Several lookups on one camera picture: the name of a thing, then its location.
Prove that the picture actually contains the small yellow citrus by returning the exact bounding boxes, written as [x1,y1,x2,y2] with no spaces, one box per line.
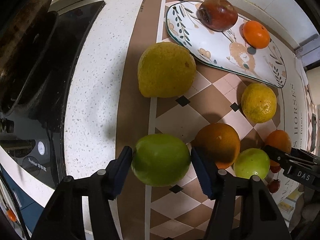
[241,83,277,123]

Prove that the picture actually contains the large yellow lemon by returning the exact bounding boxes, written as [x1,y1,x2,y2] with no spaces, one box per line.
[137,42,197,98]

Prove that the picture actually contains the black cooktop knob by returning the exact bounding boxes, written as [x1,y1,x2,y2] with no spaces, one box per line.
[0,119,15,133]

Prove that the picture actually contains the blue cabinet front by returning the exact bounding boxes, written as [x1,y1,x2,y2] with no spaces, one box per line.
[0,165,33,230]

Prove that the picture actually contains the dark narrow object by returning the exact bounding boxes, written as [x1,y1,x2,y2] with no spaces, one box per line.
[311,114,317,152]

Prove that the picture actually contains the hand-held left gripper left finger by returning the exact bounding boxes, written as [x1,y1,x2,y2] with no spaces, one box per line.
[31,145,133,240]

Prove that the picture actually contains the white leaf-patterned plate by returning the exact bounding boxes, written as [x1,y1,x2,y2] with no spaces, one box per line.
[165,1,287,88]

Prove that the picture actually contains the brown checked placemat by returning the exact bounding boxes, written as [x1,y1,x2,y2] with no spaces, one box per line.
[117,0,308,240]

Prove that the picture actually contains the black cooking pot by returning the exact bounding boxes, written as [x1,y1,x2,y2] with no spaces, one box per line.
[0,0,60,117]

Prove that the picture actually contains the small orange tangerine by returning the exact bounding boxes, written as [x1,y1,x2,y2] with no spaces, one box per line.
[242,20,271,49]
[265,129,292,167]

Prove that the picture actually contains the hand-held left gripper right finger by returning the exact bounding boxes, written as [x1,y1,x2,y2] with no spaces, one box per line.
[191,147,292,240]

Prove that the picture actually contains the large orange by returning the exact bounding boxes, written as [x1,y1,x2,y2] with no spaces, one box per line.
[191,123,241,170]

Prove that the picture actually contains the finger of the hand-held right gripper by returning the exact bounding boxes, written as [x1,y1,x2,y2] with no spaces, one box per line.
[264,145,292,167]

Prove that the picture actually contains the large green apple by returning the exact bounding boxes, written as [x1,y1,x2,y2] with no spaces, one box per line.
[131,133,192,187]

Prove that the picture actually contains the black glass cooktop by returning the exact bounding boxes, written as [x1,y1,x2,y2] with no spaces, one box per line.
[0,0,107,190]

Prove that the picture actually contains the white window frame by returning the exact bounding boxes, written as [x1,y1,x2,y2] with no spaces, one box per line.
[295,32,320,68]

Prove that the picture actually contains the small green apple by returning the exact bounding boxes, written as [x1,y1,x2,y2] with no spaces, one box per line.
[233,148,271,180]

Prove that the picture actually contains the red pomegranate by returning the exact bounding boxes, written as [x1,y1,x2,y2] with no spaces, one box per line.
[199,0,238,32]

